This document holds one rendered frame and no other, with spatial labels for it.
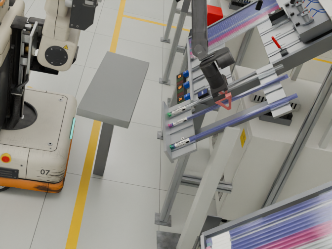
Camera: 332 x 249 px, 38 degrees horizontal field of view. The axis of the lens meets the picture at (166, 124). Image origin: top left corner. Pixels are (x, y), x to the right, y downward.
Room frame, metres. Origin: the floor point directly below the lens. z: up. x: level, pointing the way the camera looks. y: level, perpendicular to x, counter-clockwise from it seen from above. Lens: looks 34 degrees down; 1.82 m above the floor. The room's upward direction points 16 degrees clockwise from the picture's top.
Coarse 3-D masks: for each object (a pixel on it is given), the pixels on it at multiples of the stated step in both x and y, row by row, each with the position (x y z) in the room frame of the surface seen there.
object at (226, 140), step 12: (228, 132) 1.60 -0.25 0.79; (216, 144) 1.63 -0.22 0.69; (228, 144) 1.60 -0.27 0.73; (216, 156) 1.60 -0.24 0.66; (228, 156) 1.61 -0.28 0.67; (216, 168) 1.60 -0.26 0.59; (204, 180) 1.61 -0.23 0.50; (216, 180) 1.60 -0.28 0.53; (204, 192) 1.60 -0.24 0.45; (192, 204) 1.65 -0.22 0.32; (204, 204) 1.60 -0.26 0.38; (192, 216) 1.60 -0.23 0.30; (204, 216) 1.61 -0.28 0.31; (192, 228) 1.60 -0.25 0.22; (168, 240) 1.69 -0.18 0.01; (180, 240) 1.63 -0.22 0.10; (192, 240) 1.60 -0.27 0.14
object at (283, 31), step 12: (276, 0) 2.47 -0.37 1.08; (288, 0) 2.41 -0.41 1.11; (264, 24) 2.28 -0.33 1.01; (276, 24) 2.23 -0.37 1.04; (288, 24) 2.18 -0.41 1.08; (264, 36) 2.17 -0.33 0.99; (276, 36) 2.12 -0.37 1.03; (288, 36) 2.07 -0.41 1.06; (276, 48) 2.01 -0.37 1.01; (288, 48) 1.97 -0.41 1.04
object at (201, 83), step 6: (216, 48) 2.26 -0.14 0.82; (192, 60) 2.26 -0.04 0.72; (198, 60) 2.23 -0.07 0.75; (192, 66) 2.20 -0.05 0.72; (198, 66) 2.17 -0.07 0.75; (228, 66) 2.04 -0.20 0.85; (198, 72) 2.11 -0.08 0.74; (222, 72) 2.01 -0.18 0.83; (228, 72) 1.99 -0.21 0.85; (198, 78) 2.06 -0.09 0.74; (204, 78) 2.03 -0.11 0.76; (228, 78) 1.94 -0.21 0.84; (198, 84) 2.00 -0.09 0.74; (204, 84) 1.98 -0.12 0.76; (198, 90) 1.95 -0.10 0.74
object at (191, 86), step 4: (188, 40) 2.47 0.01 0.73; (188, 44) 2.41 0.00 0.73; (188, 48) 2.36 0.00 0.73; (188, 52) 2.32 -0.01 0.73; (188, 56) 2.27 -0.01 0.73; (188, 60) 2.23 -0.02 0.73; (188, 64) 2.19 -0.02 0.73; (188, 68) 2.15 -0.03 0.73; (192, 72) 2.13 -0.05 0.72; (192, 76) 2.09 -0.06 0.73; (192, 80) 2.04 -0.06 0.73; (192, 84) 2.00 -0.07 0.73; (192, 88) 1.95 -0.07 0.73; (192, 92) 1.92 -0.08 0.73; (192, 96) 1.88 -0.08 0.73; (192, 100) 1.86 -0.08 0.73
